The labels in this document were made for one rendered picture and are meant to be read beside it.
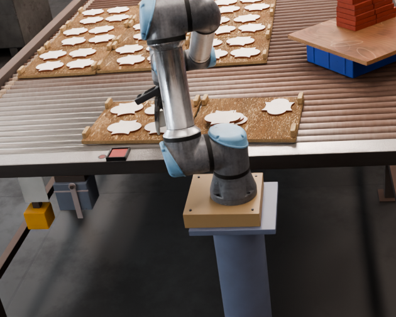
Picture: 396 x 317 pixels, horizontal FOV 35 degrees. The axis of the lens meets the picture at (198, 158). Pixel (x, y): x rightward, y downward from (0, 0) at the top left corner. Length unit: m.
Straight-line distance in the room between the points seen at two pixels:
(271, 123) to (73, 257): 1.52
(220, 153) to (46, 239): 1.94
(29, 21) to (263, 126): 4.61
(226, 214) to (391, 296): 1.26
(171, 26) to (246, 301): 0.96
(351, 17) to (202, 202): 1.29
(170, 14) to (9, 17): 4.78
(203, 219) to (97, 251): 1.57
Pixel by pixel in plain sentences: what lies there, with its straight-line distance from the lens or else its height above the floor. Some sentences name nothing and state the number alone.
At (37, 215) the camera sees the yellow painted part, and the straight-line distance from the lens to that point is 2.59.
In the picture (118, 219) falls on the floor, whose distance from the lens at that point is 3.68.
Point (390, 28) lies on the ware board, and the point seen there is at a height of 1.04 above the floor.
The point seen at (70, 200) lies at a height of 0.76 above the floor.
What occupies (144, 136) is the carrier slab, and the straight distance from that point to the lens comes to 2.44.
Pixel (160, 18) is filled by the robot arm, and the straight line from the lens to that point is 1.84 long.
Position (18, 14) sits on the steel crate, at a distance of 6.54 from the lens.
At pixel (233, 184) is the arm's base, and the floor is 0.99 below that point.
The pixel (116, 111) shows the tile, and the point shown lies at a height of 0.94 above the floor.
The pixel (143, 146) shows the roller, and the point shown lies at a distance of 2.41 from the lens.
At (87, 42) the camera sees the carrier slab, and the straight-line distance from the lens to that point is 3.61.
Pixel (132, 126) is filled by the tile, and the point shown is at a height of 0.94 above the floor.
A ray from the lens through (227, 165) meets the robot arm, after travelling 1.93.
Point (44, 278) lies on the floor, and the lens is 3.40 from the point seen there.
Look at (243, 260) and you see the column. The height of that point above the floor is 0.71.
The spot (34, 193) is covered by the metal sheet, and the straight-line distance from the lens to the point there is 2.57.
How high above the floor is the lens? 2.03
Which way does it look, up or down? 30 degrees down
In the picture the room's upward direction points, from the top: 8 degrees counter-clockwise
